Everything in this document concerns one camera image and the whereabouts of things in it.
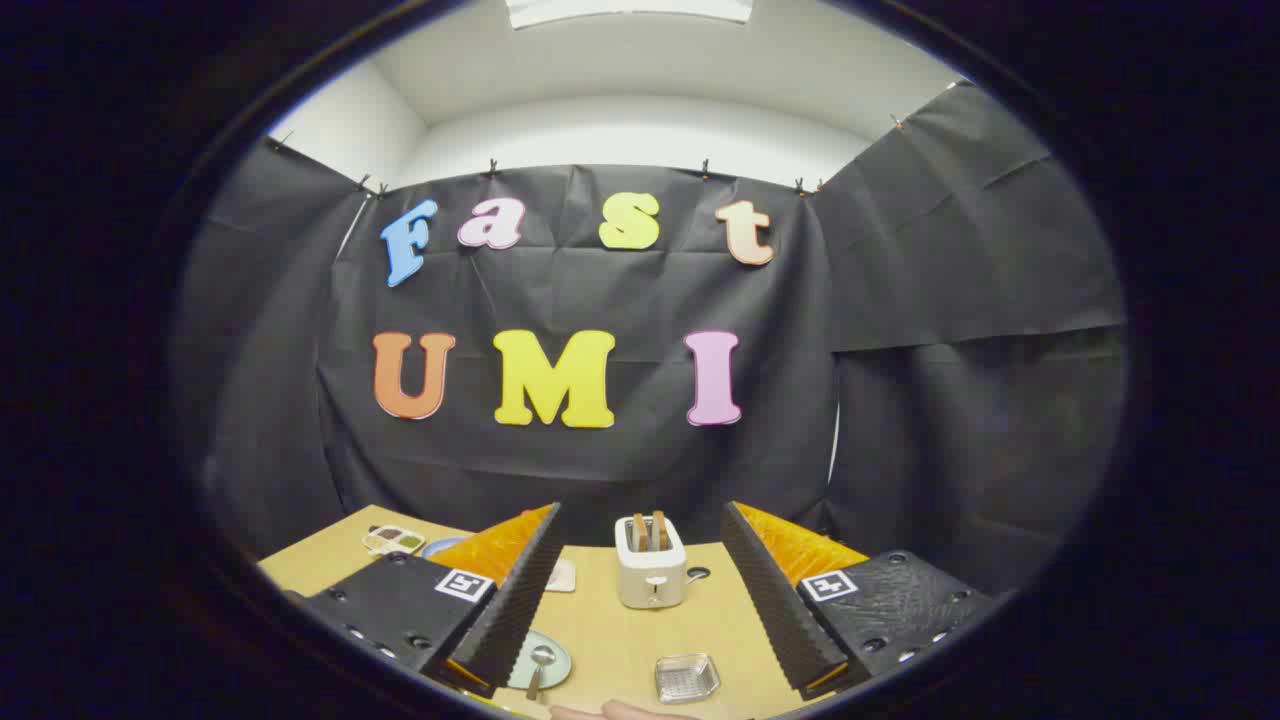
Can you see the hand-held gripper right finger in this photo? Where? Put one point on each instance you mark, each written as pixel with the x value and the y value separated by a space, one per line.
pixel 770 610

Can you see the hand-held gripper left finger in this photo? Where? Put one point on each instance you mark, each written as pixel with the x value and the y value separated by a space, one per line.
pixel 510 610

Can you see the white square coaster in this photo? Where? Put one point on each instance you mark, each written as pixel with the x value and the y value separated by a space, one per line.
pixel 563 577

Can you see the light green plate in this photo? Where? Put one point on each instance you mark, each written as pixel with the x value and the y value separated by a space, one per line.
pixel 560 670

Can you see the blue plate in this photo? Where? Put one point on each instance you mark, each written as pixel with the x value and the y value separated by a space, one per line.
pixel 437 546

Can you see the white toaster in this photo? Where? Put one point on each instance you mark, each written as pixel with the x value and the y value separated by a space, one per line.
pixel 650 585

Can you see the toast bread slice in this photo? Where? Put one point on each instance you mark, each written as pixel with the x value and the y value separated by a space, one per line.
pixel 638 532
pixel 659 530

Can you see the white divided condiment dish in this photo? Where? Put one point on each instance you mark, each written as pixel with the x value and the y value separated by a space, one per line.
pixel 392 540

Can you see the black backdrop cloth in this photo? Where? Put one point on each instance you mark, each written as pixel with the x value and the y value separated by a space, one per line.
pixel 560 290

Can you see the row of black cloth clips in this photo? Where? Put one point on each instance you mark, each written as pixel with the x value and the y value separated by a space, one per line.
pixel 492 166

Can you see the ceiling light panel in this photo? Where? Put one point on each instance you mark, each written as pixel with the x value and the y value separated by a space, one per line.
pixel 630 10

